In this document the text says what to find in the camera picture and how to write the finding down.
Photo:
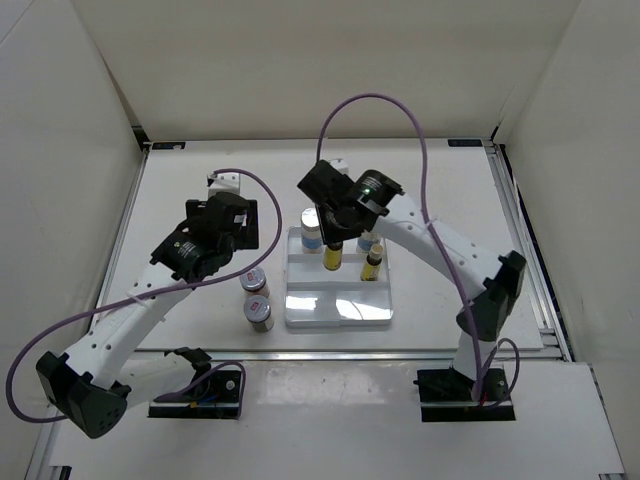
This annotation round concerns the yellow sauce bottle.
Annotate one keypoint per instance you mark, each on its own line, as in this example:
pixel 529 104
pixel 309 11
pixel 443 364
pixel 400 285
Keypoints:
pixel 333 254
pixel 373 260

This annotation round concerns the front aluminium rail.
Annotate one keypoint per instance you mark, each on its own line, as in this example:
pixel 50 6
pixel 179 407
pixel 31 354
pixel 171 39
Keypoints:
pixel 320 355

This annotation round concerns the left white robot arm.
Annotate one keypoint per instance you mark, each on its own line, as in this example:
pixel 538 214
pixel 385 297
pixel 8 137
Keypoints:
pixel 86 382

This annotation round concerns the right aluminium frame rail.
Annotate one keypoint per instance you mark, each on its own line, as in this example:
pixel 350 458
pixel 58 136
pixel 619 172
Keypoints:
pixel 537 286

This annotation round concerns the blue label white jar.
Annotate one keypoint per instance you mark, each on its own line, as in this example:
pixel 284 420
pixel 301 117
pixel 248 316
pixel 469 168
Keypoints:
pixel 366 241
pixel 311 237

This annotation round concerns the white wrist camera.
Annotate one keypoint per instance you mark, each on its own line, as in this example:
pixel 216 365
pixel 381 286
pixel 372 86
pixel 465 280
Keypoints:
pixel 229 182
pixel 340 165

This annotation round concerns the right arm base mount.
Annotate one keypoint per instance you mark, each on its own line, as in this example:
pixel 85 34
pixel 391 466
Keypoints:
pixel 446 396

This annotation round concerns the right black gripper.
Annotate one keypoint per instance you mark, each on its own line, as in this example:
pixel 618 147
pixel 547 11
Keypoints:
pixel 329 234

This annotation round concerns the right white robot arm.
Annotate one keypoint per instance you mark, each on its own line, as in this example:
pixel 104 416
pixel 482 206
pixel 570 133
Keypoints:
pixel 488 283

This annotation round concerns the dark spice jar silver lid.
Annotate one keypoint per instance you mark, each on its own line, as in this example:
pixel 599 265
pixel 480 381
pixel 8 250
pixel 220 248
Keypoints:
pixel 257 311

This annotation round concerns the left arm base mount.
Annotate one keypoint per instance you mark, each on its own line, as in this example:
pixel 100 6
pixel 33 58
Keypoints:
pixel 219 396

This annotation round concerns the red label spice jar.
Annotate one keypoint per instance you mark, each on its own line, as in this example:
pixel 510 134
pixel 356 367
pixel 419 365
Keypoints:
pixel 254 282

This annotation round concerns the aluminium frame rail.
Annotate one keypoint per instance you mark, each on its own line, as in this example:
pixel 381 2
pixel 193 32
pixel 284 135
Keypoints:
pixel 144 144
pixel 537 286

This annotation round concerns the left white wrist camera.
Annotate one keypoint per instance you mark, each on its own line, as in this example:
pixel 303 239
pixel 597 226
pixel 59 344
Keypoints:
pixel 229 182

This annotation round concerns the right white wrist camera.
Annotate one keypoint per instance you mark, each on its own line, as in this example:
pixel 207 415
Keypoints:
pixel 340 165

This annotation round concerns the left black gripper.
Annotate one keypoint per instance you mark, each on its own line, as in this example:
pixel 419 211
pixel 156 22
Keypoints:
pixel 247 236

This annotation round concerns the left aluminium frame rail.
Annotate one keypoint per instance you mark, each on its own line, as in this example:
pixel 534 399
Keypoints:
pixel 144 144

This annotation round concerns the white tiered organizer tray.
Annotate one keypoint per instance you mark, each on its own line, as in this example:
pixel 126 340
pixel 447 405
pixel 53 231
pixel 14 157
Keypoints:
pixel 317 298

